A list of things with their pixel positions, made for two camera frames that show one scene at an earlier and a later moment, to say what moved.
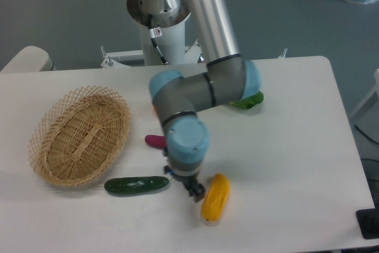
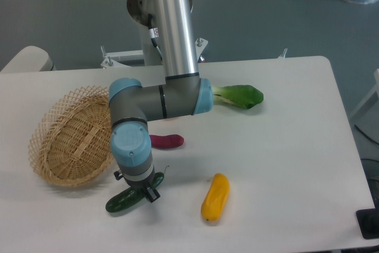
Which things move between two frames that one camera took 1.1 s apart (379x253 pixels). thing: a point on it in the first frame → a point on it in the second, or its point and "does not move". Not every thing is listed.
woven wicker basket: [78, 134] does not move
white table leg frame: [375, 89] does not move
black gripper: [196, 190] → [152, 194]
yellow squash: [215, 197] does not move
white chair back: [31, 58] does not move
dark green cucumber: [126, 185] → [131, 196]
